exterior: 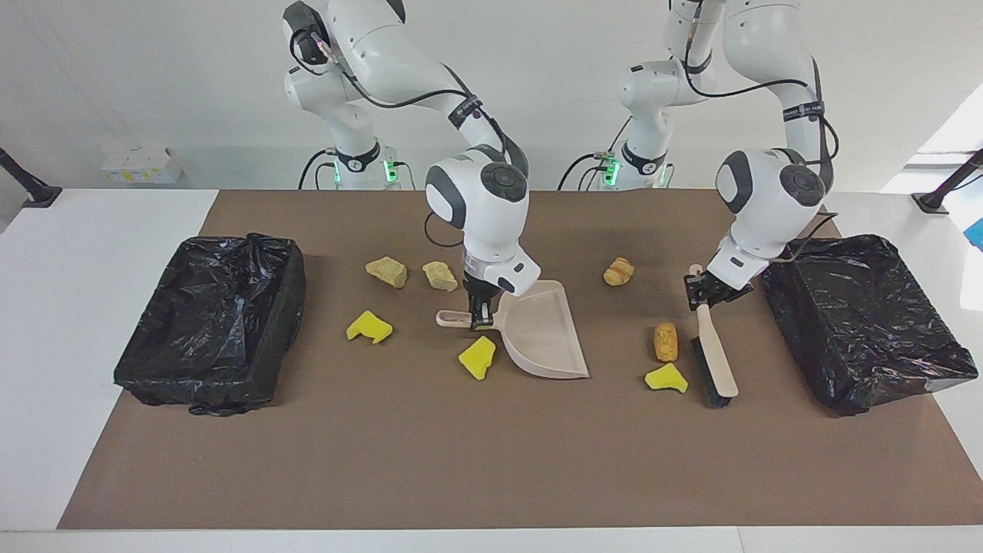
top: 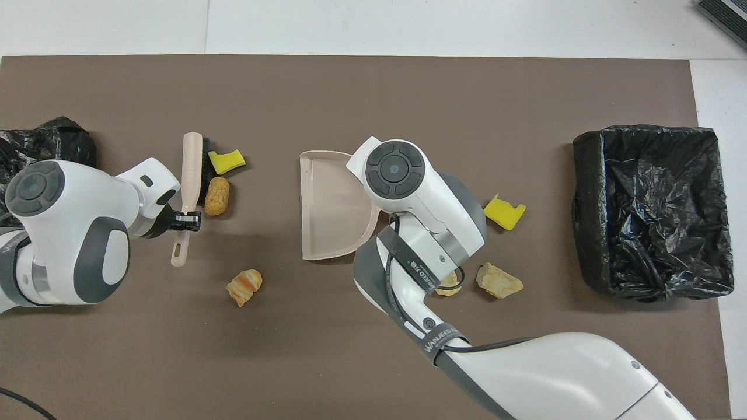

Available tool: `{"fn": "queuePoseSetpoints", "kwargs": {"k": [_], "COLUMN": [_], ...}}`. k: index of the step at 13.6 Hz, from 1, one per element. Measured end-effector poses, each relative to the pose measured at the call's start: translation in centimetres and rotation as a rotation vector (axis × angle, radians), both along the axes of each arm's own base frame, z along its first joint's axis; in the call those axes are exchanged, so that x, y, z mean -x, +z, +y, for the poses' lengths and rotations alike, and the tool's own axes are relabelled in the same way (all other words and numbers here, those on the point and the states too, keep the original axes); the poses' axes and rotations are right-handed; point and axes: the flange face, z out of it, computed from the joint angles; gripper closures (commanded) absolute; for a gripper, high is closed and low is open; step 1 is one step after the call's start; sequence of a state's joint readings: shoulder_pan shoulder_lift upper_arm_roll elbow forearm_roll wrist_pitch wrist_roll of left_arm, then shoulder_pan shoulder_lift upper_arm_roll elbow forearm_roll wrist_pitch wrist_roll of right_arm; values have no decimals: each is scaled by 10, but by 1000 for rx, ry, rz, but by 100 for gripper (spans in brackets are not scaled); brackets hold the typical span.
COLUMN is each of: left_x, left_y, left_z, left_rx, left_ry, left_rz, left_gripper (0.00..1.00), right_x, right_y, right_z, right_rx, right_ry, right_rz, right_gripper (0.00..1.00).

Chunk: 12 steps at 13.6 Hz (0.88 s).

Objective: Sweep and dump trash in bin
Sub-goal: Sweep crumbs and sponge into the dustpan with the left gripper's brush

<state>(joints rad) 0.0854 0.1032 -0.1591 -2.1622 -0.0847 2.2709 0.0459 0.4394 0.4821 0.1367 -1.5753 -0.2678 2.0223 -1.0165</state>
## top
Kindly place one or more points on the brown fried croquette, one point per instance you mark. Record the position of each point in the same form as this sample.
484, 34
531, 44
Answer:
217, 196

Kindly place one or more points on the yellow sponge piece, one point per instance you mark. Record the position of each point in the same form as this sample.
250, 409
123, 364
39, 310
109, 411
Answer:
505, 213
226, 162

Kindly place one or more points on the striped croissant bread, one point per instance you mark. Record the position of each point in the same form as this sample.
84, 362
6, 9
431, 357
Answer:
244, 287

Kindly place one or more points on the black bag lined bin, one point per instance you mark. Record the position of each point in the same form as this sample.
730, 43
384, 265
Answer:
64, 140
653, 216

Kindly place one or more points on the beige plastic dustpan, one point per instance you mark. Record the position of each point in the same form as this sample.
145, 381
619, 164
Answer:
330, 216

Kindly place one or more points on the pale fried dumpling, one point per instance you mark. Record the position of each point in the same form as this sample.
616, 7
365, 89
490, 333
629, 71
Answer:
499, 282
446, 286

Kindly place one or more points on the beige brush black bristles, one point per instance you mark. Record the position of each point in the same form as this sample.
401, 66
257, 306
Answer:
191, 169

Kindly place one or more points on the dark ribbed device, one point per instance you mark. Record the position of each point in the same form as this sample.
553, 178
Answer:
729, 14

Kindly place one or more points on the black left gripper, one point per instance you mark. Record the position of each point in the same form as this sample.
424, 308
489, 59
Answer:
163, 220

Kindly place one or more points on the brown paper table mat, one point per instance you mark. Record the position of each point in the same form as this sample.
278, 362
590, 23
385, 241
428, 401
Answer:
525, 93

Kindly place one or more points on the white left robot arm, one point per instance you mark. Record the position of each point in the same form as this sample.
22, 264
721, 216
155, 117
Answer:
76, 233

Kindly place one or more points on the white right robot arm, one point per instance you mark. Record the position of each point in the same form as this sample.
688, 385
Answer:
554, 373

